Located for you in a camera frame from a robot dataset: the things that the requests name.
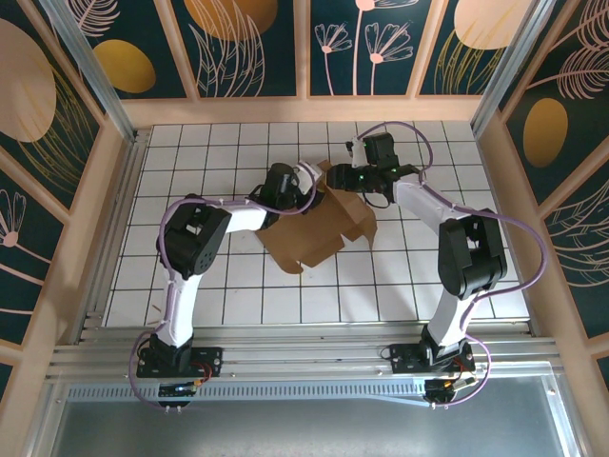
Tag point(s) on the grey sheet metal tray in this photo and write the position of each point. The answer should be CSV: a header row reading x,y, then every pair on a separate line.
x,y
304,428

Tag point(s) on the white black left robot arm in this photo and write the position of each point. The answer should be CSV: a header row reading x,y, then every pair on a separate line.
x,y
181,304

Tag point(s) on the small controller circuit board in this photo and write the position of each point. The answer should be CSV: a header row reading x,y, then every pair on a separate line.
x,y
176,390
442,386

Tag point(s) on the aluminium corner post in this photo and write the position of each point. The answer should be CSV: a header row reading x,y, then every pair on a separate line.
x,y
95,81
504,71

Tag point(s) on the brown cardboard box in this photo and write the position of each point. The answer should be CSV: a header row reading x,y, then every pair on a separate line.
x,y
314,228

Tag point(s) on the aluminium table side rail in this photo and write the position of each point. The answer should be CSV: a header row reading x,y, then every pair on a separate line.
x,y
121,214

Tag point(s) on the aluminium mounting rail frame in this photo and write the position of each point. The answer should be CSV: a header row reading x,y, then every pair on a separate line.
x,y
295,352

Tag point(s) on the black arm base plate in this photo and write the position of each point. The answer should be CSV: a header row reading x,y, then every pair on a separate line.
x,y
404,359
209,362

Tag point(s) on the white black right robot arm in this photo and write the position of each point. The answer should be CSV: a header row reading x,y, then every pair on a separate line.
x,y
447,314

